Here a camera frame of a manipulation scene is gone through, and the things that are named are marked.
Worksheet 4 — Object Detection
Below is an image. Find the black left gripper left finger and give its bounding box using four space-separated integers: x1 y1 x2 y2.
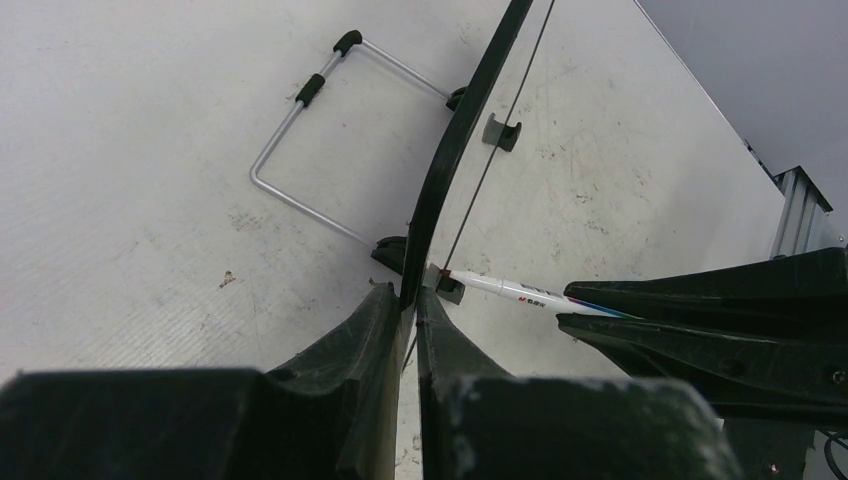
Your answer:
1 283 403 479

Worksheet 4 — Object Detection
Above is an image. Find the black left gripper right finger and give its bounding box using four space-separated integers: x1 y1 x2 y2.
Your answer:
416 288 743 479

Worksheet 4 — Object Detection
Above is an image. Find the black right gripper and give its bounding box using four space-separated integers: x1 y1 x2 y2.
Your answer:
557 247 847 479

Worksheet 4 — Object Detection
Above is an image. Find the white marker pen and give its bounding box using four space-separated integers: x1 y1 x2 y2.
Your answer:
440 269 638 319

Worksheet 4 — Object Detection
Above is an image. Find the black framed whiteboard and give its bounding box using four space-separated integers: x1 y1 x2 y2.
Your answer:
372 1 555 367

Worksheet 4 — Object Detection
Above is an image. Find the aluminium frame rail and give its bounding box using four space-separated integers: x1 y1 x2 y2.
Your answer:
743 137 847 260

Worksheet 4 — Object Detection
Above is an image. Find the wire whiteboard stand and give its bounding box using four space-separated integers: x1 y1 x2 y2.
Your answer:
249 30 452 246

